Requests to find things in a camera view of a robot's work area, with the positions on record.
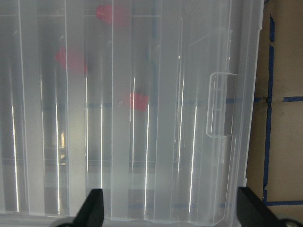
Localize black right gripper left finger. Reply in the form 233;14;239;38
54;189;105;227

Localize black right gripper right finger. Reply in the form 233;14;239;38
237;187;303;227

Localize red block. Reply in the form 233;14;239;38
96;4;128;26
130;92;149;112
54;47;87;74

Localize clear plastic box lid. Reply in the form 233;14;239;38
0;0;264;227

